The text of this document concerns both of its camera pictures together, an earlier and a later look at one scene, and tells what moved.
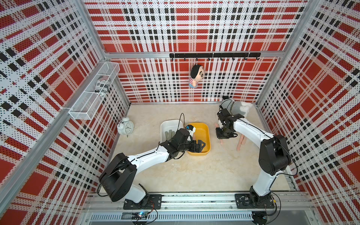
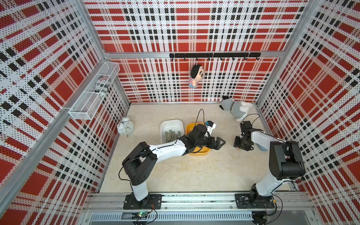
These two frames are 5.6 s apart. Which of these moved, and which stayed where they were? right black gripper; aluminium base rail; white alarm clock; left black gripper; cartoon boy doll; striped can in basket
Moved: left black gripper; right black gripper
Stayed: white alarm clock; aluminium base rail; striped can in basket; cartoon boy doll
